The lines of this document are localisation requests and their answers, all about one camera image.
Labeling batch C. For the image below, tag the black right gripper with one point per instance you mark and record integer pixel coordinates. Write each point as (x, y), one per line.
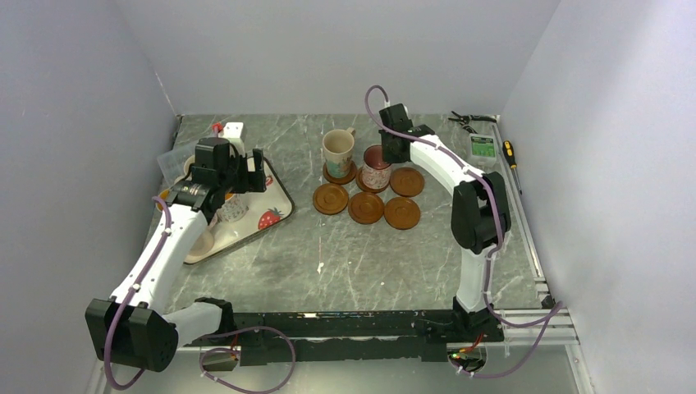
(387, 157)

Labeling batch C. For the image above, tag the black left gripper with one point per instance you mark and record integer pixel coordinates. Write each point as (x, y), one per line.
(251, 180)

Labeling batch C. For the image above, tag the cream patterned mug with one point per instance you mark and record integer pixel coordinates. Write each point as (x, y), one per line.
(338, 146)

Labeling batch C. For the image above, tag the dark brown wooden coaster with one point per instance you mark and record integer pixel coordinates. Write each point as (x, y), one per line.
(402, 213)

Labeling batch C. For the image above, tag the orange interior white mug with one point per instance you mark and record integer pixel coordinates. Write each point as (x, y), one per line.
(233, 209)

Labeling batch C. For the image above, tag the pink mug purple interior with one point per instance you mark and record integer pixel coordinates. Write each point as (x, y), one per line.
(201, 247)

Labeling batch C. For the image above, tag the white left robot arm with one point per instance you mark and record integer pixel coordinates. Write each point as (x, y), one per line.
(129, 328)

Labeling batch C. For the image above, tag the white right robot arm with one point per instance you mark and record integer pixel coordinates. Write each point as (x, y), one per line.
(480, 214)

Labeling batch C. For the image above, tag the white strawberry serving tray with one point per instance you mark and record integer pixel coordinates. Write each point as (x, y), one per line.
(266, 210)

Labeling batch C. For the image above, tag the black pliers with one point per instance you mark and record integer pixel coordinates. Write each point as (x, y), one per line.
(465, 121)

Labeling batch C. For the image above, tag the clear plastic screw box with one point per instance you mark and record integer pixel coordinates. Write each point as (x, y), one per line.
(172, 162)

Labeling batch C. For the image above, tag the white green electronic device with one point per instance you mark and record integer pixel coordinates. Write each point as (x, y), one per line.
(481, 150)

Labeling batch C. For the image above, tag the yellow black screwdriver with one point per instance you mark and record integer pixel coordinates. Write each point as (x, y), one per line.
(509, 155)

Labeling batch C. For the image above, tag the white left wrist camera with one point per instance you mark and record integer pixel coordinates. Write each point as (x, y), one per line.
(234, 132)

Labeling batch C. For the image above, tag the black base frame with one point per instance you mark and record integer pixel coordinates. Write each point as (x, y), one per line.
(424, 334)

